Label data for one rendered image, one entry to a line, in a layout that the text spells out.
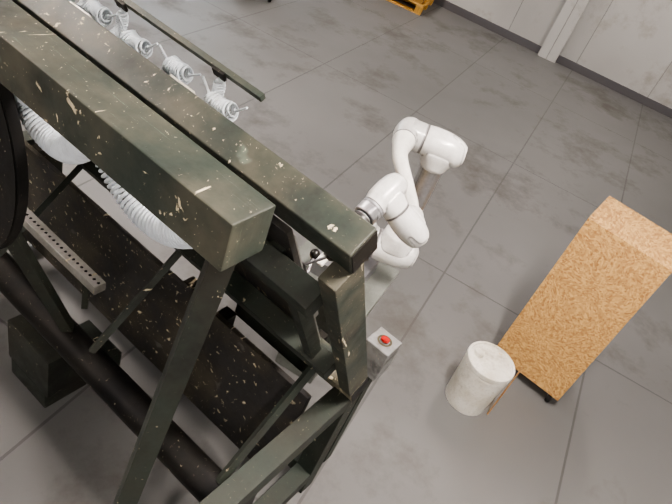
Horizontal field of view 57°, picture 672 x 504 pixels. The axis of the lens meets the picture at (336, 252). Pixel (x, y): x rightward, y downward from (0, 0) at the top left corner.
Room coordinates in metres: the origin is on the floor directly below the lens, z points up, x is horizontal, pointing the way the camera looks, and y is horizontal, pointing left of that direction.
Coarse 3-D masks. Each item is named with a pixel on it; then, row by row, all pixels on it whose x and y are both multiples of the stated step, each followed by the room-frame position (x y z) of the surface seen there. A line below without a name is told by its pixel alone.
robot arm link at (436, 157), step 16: (432, 128) 2.46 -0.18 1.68; (432, 144) 2.40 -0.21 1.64; (448, 144) 2.42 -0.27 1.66; (464, 144) 2.47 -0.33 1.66; (432, 160) 2.40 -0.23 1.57; (448, 160) 2.40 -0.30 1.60; (416, 176) 2.46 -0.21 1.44; (432, 176) 2.43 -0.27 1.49; (416, 192) 2.43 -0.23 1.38; (384, 240) 2.43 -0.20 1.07; (400, 240) 2.42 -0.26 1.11; (384, 256) 2.41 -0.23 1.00; (400, 256) 2.41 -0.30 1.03; (416, 256) 2.46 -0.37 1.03
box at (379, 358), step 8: (376, 336) 1.94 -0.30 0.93; (392, 336) 1.98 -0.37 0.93; (368, 344) 1.89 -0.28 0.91; (376, 344) 1.89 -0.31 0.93; (384, 344) 1.91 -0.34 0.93; (392, 344) 1.93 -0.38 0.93; (400, 344) 1.95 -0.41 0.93; (368, 352) 1.89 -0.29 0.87; (376, 352) 1.87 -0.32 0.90; (384, 352) 1.87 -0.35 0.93; (392, 352) 1.89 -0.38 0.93; (368, 360) 1.88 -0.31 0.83; (376, 360) 1.87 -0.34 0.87; (384, 360) 1.85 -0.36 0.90; (392, 360) 1.95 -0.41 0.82; (368, 368) 1.87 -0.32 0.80; (376, 368) 1.86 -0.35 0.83; (384, 368) 1.90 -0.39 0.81; (368, 376) 1.87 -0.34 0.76; (376, 376) 1.85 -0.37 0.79
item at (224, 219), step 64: (0, 0) 1.08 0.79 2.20; (0, 64) 0.96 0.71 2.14; (64, 64) 0.95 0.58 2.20; (64, 128) 0.88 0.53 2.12; (128, 128) 0.84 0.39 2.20; (128, 192) 0.80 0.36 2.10; (192, 192) 0.75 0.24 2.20; (256, 192) 0.81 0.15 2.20; (0, 256) 1.74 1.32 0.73; (64, 320) 1.49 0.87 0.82; (192, 320) 0.72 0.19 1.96
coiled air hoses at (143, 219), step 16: (32, 112) 1.04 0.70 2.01; (32, 128) 1.03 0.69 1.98; (48, 128) 1.03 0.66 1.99; (48, 144) 1.00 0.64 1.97; (64, 144) 0.97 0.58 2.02; (64, 160) 0.98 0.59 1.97; (80, 160) 0.97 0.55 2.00; (112, 192) 0.91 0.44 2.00; (128, 208) 0.92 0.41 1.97; (144, 208) 0.89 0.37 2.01; (144, 224) 0.87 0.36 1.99; (160, 224) 0.86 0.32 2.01; (160, 240) 0.85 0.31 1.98; (176, 240) 0.82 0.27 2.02
